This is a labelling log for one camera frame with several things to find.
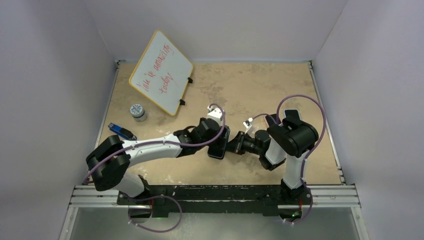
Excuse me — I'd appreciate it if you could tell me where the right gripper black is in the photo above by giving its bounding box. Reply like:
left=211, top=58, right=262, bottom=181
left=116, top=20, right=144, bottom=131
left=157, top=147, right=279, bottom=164
left=222, top=130, right=263, bottom=155

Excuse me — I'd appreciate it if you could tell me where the phone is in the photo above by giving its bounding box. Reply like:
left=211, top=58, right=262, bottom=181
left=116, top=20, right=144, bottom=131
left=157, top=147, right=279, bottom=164
left=207, top=125, right=230, bottom=160
left=284, top=109, right=301, bottom=120
left=264, top=113, right=280, bottom=127

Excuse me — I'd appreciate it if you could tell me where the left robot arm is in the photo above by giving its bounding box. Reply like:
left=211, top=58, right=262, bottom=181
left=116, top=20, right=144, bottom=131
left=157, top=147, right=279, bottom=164
left=84, top=117, right=230, bottom=205

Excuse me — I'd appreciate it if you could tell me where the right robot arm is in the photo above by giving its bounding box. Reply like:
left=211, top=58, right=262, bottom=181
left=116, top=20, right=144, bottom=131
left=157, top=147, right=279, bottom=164
left=225, top=109, right=319, bottom=204

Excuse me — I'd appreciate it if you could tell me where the phone in blue case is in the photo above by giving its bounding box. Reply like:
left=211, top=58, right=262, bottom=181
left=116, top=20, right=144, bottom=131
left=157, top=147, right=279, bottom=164
left=284, top=109, right=301, bottom=120

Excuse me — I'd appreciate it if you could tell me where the small grey tape roll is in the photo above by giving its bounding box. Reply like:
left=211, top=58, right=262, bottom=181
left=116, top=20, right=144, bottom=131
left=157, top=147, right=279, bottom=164
left=129, top=103, right=147, bottom=122

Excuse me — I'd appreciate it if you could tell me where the blue black stapler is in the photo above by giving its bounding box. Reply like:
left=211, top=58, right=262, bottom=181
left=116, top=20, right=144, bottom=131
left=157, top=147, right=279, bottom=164
left=108, top=123, right=137, bottom=141

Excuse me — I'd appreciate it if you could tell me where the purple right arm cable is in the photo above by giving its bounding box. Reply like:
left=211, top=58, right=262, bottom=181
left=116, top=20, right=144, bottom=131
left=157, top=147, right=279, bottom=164
left=245, top=94, right=328, bottom=226

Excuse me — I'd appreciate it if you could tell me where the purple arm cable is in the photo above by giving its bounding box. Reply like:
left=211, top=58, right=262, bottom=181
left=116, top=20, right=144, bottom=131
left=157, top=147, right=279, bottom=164
left=82, top=103, right=227, bottom=233
left=245, top=94, right=328, bottom=226

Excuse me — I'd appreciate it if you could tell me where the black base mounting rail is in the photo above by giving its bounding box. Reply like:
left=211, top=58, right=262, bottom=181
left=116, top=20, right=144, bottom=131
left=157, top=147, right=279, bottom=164
left=117, top=183, right=312, bottom=219

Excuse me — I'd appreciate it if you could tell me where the white board yellow frame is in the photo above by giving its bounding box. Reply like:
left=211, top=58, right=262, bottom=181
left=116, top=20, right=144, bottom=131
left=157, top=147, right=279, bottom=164
left=129, top=30, right=194, bottom=116

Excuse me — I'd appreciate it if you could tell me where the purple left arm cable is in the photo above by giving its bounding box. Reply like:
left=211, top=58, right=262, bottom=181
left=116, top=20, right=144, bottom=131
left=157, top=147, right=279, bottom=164
left=82, top=103, right=227, bottom=233

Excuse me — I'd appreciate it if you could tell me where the aluminium frame rail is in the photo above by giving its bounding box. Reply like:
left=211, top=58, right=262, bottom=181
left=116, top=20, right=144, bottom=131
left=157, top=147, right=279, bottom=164
left=277, top=184, right=361, bottom=210

